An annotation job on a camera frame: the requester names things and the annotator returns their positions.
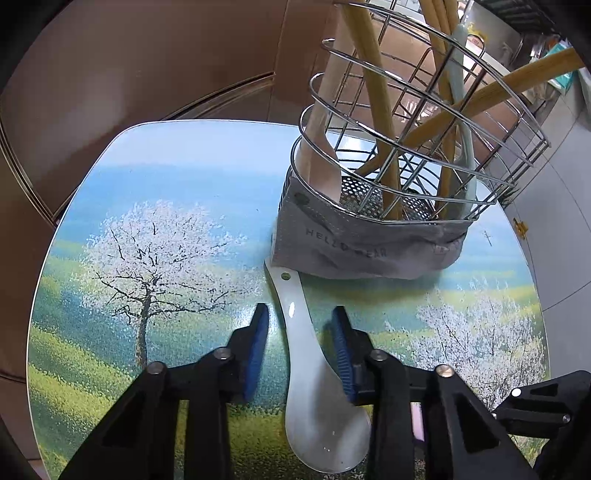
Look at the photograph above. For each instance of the grey cloth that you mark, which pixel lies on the grey cloth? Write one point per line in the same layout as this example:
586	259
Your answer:
360	249

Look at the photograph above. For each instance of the bamboo chopstick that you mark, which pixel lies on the bamboo chopstick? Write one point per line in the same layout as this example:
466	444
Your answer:
450	18
436	46
374	92
485	92

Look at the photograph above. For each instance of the white ceramic spoon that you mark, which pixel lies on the white ceramic spoon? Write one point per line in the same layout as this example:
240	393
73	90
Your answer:
318	415

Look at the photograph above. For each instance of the light blue ceramic spoon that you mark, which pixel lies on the light blue ceramic spoon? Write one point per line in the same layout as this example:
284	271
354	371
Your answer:
464	138

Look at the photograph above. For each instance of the pink ceramic spoon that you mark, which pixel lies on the pink ceramic spoon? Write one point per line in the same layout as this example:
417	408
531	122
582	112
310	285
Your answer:
318	161
418	420

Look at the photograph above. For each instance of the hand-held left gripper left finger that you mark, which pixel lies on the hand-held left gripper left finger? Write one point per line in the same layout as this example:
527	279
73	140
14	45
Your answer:
256	350

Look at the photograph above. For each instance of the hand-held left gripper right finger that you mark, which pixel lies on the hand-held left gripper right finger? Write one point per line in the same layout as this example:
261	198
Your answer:
341	355

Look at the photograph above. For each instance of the teal tissue pack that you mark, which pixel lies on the teal tissue pack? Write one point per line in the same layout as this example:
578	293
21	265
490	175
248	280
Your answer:
567	82

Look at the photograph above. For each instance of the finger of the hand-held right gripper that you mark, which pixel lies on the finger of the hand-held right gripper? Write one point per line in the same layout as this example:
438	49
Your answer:
568	461
517	406

